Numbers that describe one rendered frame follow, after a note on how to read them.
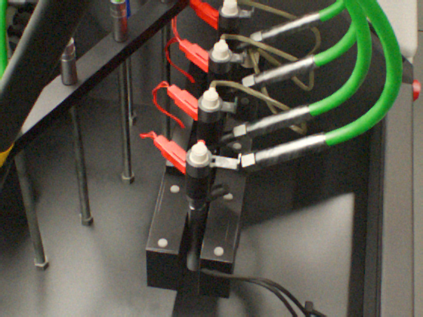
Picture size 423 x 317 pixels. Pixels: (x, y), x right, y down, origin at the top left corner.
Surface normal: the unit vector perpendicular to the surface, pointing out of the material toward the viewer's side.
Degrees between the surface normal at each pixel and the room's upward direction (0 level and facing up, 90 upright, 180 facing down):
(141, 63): 90
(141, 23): 0
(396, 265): 0
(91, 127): 0
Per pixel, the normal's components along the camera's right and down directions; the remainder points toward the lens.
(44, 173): 0.04, -0.64
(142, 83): -0.14, 0.76
